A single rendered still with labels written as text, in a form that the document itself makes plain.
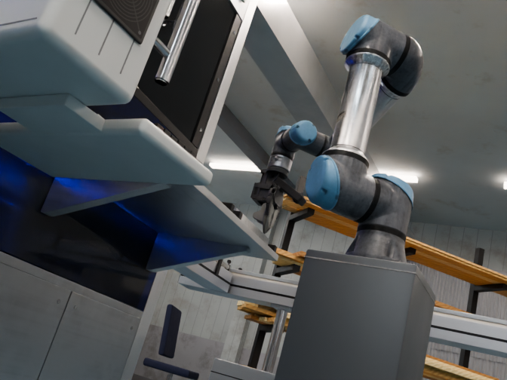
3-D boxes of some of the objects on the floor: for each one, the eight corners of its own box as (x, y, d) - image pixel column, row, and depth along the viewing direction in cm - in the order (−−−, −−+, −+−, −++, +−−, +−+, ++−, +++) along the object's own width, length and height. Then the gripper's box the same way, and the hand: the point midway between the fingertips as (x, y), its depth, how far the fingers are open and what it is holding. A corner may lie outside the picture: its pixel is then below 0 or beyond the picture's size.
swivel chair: (196, 432, 478) (228, 322, 509) (162, 427, 434) (199, 307, 466) (146, 414, 505) (179, 311, 537) (109, 408, 462) (148, 296, 494)
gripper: (268, 176, 185) (251, 235, 178) (258, 163, 178) (240, 225, 171) (292, 178, 181) (275, 239, 174) (283, 166, 174) (265, 228, 167)
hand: (267, 229), depth 172 cm, fingers closed
